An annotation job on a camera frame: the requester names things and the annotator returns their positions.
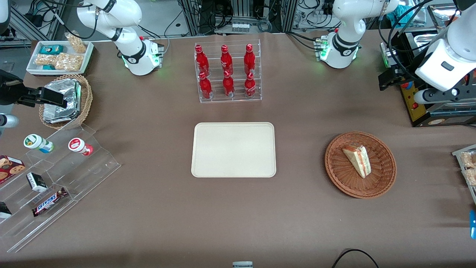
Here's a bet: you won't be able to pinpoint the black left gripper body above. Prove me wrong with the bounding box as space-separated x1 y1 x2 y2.
402 61 422 90

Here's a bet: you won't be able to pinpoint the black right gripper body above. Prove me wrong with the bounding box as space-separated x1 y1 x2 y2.
0 70 24 106

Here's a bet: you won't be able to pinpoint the triangle sandwich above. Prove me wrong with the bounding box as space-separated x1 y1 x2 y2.
342 144 372 179

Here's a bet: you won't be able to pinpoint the white rectangular snack tray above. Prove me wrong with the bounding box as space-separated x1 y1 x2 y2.
26 40 94 76

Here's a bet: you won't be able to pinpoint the deep wicker basket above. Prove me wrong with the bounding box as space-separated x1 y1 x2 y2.
38 73 93 130

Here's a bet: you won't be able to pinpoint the round flat wicker basket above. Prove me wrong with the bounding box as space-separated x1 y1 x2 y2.
324 131 397 199

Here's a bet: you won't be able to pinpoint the metal tray with snacks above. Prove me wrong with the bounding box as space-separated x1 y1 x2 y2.
451 144 476 206

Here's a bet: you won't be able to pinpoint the beige plastic tray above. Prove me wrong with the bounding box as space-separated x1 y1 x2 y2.
191 122 277 178

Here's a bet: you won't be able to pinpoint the foil wrapped food packs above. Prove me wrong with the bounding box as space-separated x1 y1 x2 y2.
42 79 82 124

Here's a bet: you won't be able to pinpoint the small box with green light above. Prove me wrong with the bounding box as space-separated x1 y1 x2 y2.
380 42 392 68

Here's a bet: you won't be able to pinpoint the clear bag of nuts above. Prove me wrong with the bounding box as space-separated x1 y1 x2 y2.
65 32 87 54
35 54 57 67
54 52 84 72

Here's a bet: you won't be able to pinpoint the steel food pan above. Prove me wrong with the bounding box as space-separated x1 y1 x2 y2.
414 33 448 51

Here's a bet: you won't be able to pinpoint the black food warmer appliance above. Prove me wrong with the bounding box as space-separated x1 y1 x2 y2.
387 29 476 128

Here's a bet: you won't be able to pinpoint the green lid yogurt cup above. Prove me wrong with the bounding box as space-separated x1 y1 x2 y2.
23 134 54 154

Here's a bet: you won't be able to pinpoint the teal snack box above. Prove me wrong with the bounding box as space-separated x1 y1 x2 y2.
39 44 64 55

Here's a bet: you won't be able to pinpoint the red lid yogurt cup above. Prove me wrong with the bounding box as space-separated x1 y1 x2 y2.
68 137 94 156

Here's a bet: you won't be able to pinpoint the teal cloth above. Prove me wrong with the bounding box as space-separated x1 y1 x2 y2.
386 3 410 27

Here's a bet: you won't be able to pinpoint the red cookie box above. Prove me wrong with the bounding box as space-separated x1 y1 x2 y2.
0 154 26 185

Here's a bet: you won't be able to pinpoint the clear acrylic step shelf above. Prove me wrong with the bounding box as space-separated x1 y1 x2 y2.
0 122 122 254

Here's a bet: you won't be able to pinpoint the small black white box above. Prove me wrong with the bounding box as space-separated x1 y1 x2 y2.
26 172 48 193

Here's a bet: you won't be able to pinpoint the Snickers chocolate bar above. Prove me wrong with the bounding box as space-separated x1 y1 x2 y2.
31 187 68 217

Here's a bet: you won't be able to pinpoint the red cola bottle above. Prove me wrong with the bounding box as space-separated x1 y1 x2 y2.
220 44 234 75
194 44 210 77
244 71 257 98
198 71 213 100
243 43 257 75
222 70 236 98

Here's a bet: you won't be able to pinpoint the clear acrylic bottle rack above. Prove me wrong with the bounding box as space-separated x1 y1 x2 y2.
194 39 263 104

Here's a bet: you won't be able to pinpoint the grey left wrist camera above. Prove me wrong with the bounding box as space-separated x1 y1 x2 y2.
414 88 459 106

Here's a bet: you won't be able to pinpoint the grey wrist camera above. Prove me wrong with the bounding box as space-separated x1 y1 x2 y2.
414 88 459 106
0 113 19 129

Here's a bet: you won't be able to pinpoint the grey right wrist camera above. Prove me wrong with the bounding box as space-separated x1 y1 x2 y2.
0 113 19 129

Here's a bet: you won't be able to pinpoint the black cable loop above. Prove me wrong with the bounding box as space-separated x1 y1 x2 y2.
332 248 380 268

